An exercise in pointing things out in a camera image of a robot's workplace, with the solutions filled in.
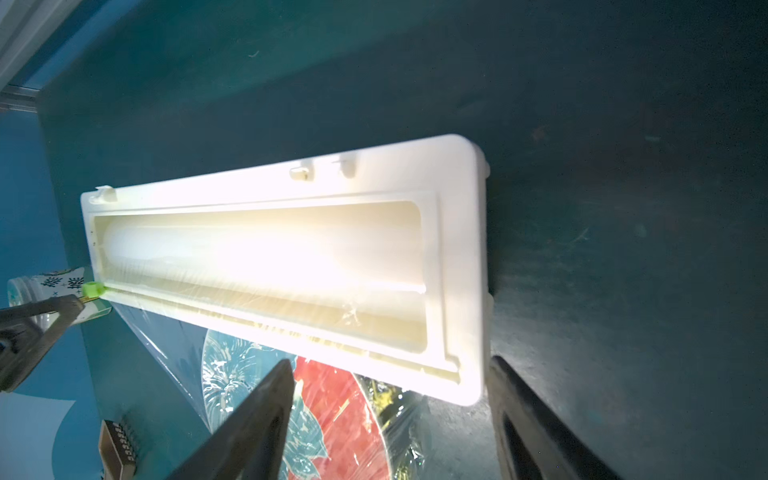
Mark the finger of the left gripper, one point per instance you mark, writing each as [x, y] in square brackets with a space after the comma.
[24, 344]
[67, 307]

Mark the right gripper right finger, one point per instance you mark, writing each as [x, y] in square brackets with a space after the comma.
[531, 441]

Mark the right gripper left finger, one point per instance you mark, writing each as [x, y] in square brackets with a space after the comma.
[250, 443]

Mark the clear plastic wrap sheet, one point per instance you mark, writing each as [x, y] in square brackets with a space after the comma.
[177, 347]

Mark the white plastic wrap dispenser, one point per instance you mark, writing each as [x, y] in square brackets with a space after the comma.
[372, 260]

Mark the red and teal floral plate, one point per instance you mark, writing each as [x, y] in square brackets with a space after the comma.
[342, 425]

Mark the green dispenser slider cutter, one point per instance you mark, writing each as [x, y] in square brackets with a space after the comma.
[93, 290]

